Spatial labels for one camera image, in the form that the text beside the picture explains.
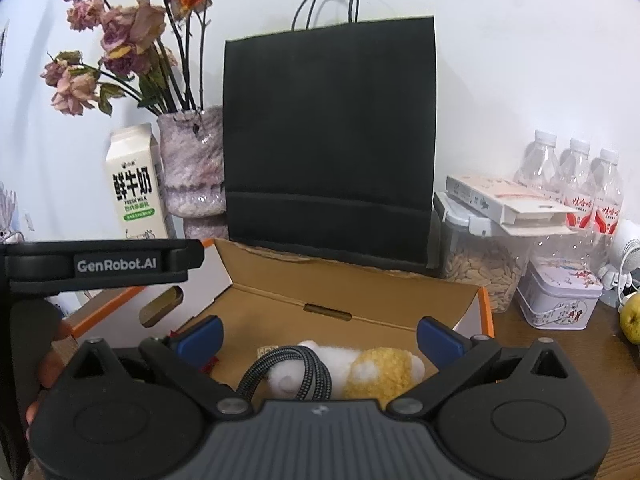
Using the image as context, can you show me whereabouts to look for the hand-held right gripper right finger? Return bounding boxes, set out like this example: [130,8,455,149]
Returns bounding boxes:
[387,316,568,416]

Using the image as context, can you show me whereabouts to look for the braided black cable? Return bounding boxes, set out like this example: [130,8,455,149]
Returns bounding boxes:
[236,345,333,403]

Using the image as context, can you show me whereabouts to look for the white round device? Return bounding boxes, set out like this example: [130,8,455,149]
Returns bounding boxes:
[597,220,640,306]

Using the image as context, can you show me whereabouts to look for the white green milk carton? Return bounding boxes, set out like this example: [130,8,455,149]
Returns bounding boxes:
[104,122,171,241]

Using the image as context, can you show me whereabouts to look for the white flat carton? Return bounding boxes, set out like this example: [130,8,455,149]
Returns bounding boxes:
[445,174,578,237]

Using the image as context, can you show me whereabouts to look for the white printed tin box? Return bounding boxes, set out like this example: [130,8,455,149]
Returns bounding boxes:
[516,255,603,331]

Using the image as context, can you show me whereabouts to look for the clear container of seeds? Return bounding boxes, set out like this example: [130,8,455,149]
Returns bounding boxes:
[432,191,531,315]

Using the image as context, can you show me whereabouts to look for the clear water bottle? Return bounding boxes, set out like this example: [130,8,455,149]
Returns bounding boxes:
[515,130,561,196]
[559,138,593,211]
[591,147,625,236]

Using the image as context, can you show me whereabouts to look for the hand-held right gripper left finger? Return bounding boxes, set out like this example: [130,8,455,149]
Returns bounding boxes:
[72,316,251,416]

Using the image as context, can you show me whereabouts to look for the purple white textured vase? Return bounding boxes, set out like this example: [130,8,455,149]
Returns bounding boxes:
[156,106,230,240]

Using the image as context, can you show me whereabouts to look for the dried pink rose bouquet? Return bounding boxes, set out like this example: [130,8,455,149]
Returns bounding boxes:
[40,0,216,117]

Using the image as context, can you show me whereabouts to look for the yellow white plush toy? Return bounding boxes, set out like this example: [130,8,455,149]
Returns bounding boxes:
[265,341,427,408]

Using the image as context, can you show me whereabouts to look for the green pear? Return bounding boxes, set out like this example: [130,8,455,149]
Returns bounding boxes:
[620,292,640,345]

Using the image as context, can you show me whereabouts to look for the red cardboard box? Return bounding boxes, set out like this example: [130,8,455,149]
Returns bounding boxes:
[50,237,496,403]

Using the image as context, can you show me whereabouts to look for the person's left hand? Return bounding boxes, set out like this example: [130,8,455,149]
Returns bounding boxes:
[25,317,78,428]

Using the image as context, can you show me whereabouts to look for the black paper bag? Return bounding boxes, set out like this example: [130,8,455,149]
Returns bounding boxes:
[222,0,436,276]

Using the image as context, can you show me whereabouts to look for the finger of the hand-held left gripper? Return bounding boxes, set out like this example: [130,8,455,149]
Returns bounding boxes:
[160,239,206,282]

